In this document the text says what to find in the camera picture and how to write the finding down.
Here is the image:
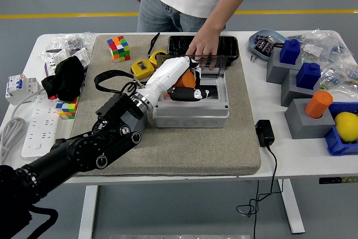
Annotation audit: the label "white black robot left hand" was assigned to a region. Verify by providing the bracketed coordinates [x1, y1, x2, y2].
[136, 55, 210, 110]

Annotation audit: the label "person's left hand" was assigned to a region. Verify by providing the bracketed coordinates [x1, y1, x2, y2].
[186, 30, 222, 72]

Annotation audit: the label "orange cylinder battery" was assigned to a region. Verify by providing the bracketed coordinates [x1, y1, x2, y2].
[304, 90, 334, 119]
[173, 70, 197, 88]

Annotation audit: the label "clear hinged box lid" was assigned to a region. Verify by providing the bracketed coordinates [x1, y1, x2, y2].
[155, 54, 228, 79]

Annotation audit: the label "grey block with round hole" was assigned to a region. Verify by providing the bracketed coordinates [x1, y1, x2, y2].
[284, 98, 336, 140]
[123, 107, 149, 149]

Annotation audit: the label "grey electrical junction box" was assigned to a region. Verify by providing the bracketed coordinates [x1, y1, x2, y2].
[152, 76, 230, 129]

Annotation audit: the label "blue square battery block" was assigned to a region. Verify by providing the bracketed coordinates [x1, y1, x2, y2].
[295, 62, 321, 88]
[279, 39, 302, 65]

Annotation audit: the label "yellow tape measure 5m print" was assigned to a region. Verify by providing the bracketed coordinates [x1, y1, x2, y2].
[147, 32, 169, 68]

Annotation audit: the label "black plastic tray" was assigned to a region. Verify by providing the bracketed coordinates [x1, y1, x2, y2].
[167, 35, 241, 68]

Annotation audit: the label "yellow tape measure photo label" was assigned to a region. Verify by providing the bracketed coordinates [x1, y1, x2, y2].
[130, 59, 156, 82]

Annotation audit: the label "light blue dish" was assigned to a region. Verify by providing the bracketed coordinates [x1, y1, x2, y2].
[248, 29, 288, 62]

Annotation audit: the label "dark purple packet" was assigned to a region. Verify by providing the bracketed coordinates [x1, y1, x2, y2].
[262, 40, 277, 55]
[253, 34, 266, 51]

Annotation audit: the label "large colourful puzzle cube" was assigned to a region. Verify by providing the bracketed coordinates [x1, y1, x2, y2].
[106, 35, 131, 62]

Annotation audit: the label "grey square holder block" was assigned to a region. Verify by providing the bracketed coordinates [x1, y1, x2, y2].
[266, 47, 303, 85]
[280, 69, 322, 107]

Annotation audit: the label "grey-brown mat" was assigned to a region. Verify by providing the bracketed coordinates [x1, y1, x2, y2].
[64, 34, 262, 177]

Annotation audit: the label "clear bag of screws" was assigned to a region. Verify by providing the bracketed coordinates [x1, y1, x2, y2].
[46, 32, 96, 55]

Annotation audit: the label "black cloth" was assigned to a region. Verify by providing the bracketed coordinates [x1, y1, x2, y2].
[41, 55, 90, 102]

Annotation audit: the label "black power adapter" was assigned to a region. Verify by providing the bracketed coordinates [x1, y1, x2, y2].
[255, 119, 275, 148]

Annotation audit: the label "small colourful puzzle cube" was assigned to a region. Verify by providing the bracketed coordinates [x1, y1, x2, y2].
[55, 96, 81, 120]

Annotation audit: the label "clear bag of components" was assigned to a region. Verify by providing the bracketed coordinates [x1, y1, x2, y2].
[318, 61, 358, 91]
[288, 28, 354, 66]

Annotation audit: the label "white power strip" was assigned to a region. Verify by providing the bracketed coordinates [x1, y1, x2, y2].
[21, 94, 76, 158]

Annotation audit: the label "white circuit breaker blue switches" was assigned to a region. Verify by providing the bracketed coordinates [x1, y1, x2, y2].
[4, 73, 41, 106]

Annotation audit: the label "white table leg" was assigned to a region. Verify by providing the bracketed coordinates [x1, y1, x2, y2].
[277, 179, 305, 234]
[78, 185, 99, 239]

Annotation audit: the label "yellow lemon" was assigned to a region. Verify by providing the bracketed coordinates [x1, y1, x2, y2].
[335, 111, 358, 143]

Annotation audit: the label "blue storage bin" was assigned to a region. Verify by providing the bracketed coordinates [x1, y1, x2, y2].
[323, 101, 358, 156]

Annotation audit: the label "black table control panel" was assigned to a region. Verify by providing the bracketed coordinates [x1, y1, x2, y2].
[318, 176, 358, 185]

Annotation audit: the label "thin black adapter cord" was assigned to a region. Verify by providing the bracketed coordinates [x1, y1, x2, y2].
[236, 143, 285, 239]

